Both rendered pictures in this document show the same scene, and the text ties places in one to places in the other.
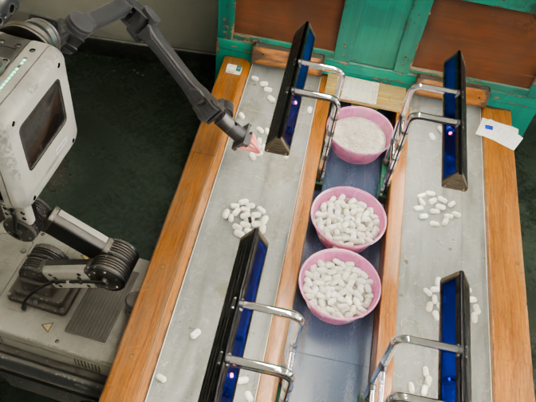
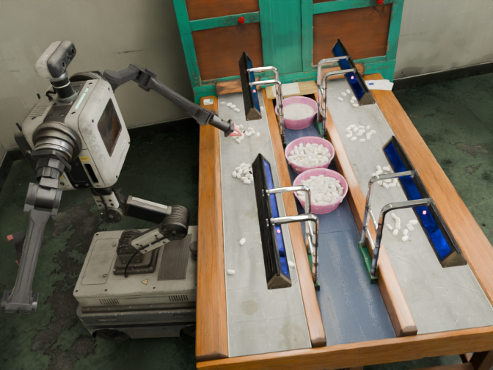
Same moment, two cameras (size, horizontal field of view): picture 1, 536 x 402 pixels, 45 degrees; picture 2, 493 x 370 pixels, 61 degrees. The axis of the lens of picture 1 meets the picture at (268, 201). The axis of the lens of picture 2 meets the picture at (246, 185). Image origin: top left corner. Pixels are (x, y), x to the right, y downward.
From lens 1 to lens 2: 0.47 m
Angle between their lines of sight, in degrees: 8
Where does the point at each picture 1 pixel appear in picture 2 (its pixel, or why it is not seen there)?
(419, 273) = (364, 167)
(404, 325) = not seen: hidden behind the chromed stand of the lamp
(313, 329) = not seen: hidden behind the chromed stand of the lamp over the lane
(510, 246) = (412, 136)
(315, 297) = not seen: hidden behind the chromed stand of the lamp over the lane
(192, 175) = (205, 161)
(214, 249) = (235, 194)
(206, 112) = (202, 117)
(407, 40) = (305, 48)
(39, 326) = (139, 283)
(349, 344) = (340, 221)
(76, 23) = (109, 74)
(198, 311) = (238, 230)
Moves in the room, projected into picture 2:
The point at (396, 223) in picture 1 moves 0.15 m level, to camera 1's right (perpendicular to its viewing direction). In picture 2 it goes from (340, 146) to (367, 142)
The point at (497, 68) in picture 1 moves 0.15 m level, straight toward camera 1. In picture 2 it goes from (362, 48) to (362, 59)
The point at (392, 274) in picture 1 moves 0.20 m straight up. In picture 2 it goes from (349, 172) to (352, 140)
